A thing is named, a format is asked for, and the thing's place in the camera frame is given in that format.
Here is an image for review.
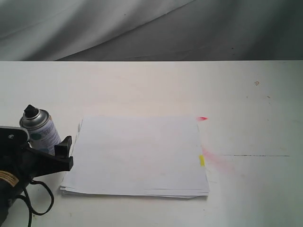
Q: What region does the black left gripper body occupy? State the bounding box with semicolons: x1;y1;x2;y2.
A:
0;147;38;189

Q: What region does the grey backdrop cloth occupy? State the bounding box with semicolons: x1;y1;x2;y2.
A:
0;0;303;61

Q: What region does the white paper stack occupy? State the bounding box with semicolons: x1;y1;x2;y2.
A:
60;116;210;198

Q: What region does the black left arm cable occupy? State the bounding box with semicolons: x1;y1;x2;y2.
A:
14;179;55;227

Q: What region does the white spray paint can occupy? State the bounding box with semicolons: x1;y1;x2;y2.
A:
19;105;61;156

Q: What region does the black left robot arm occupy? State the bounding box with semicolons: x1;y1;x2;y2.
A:
0;126;73;226

